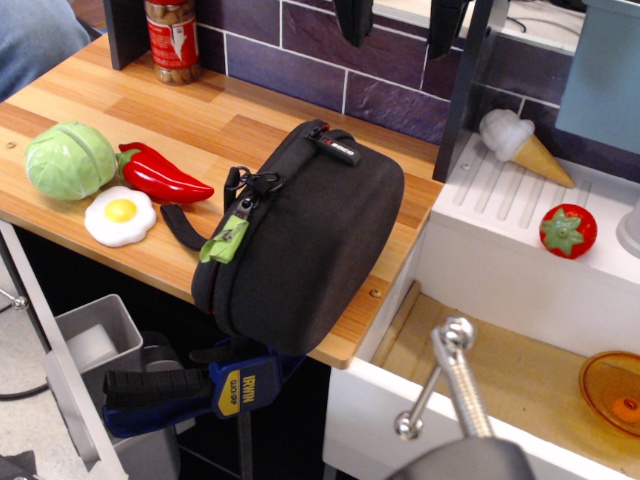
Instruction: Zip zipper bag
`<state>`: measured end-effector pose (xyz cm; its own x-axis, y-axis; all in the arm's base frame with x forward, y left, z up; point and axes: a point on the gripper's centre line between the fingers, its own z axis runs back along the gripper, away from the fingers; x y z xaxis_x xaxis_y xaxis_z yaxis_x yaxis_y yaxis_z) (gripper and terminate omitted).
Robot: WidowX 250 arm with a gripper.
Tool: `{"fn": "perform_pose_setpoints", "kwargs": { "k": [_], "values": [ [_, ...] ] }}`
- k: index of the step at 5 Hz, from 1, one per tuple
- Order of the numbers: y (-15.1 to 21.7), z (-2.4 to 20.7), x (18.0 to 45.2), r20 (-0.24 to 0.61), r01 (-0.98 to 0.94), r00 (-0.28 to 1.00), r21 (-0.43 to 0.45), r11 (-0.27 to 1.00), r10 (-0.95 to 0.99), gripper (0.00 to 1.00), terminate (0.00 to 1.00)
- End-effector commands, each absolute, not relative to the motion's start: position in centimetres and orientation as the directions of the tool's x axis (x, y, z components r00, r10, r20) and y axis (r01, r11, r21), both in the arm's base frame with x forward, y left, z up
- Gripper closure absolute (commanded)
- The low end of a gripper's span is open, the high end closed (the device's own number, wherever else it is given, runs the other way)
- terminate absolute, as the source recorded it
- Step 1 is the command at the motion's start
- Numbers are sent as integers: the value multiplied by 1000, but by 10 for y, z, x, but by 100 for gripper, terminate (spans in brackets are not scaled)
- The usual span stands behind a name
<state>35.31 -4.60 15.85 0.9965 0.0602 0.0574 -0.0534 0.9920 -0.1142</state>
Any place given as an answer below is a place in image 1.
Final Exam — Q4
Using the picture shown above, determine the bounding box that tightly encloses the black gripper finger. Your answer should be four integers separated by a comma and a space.
427, 0, 469, 59
333, 0, 374, 47

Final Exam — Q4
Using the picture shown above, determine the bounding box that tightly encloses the black zipper case bag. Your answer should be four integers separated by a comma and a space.
191, 120, 404, 356

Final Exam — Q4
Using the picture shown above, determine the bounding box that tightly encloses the green tape zipper pull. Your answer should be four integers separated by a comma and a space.
199, 215, 249, 264

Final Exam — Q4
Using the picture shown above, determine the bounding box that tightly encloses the toy ice cream cone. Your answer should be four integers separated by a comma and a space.
479, 109, 574, 189

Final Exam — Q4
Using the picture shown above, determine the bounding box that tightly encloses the blue cabinet door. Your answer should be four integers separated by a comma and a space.
556, 0, 639, 154

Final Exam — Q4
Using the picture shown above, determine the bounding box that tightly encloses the nut jar red label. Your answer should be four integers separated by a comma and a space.
144, 0, 200, 86

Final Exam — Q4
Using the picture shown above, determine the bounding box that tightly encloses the red toy tomato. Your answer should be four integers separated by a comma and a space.
539, 203, 598, 260

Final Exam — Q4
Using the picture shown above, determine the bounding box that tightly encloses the red toy chili pepper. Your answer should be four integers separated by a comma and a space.
116, 142, 214, 204

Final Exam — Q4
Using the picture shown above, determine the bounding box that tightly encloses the white toy sink unit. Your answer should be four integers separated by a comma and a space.
323, 136, 639, 479

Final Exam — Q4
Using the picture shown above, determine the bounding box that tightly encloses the grey metal cup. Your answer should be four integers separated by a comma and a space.
616, 201, 640, 258

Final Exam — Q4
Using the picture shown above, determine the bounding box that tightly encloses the toy fried egg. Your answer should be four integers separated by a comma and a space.
84, 186, 157, 248

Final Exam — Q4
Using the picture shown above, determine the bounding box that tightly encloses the green toy cabbage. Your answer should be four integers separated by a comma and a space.
24, 121, 117, 201

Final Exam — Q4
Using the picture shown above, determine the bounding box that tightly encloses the person in blue jeans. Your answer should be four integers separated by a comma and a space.
1, 0, 90, 100

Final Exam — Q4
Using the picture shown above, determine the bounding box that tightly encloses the blue Irwin bar clamp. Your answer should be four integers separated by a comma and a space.
102, 338, 304, 438

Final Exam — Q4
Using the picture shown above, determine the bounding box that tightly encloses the orange plastic bowl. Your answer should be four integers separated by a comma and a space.
578, 351, 639, 440

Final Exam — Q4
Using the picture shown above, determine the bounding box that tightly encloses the grey plastic bin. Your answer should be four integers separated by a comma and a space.
40, 294, 182, 479

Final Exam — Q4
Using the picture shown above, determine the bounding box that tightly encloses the dark shelf post right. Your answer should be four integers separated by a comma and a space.
433, 1, 509, 183

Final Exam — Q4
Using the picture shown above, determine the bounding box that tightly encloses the dark shelf post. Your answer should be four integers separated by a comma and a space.
433, 1, 509, 183
103, 0, 150, 71

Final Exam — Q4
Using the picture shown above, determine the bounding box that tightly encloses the dark shelf post left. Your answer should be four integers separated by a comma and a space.
103, 0, 150, 71

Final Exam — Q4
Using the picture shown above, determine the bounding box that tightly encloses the black wrist strap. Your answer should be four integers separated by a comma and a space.
159, 202, 209, 253

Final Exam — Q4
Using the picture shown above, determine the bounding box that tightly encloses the black cable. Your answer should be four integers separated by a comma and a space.
0, 382, 50, 402

